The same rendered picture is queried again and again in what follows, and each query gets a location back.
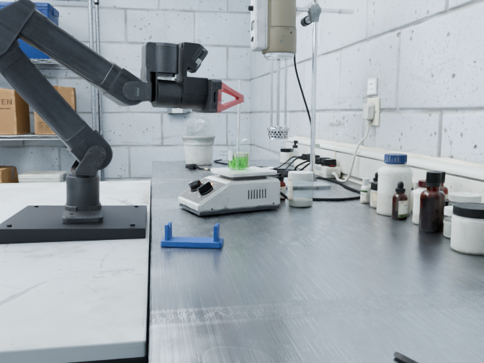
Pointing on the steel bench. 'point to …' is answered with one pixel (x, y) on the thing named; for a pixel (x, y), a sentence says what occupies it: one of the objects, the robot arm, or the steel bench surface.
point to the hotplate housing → (237, 196)
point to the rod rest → (191, 239)
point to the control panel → (199, 192)
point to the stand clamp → (319, 13)
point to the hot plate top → (244, 172)
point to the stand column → (313, 98)
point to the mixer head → (274, 29)
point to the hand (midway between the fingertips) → (239, 98)
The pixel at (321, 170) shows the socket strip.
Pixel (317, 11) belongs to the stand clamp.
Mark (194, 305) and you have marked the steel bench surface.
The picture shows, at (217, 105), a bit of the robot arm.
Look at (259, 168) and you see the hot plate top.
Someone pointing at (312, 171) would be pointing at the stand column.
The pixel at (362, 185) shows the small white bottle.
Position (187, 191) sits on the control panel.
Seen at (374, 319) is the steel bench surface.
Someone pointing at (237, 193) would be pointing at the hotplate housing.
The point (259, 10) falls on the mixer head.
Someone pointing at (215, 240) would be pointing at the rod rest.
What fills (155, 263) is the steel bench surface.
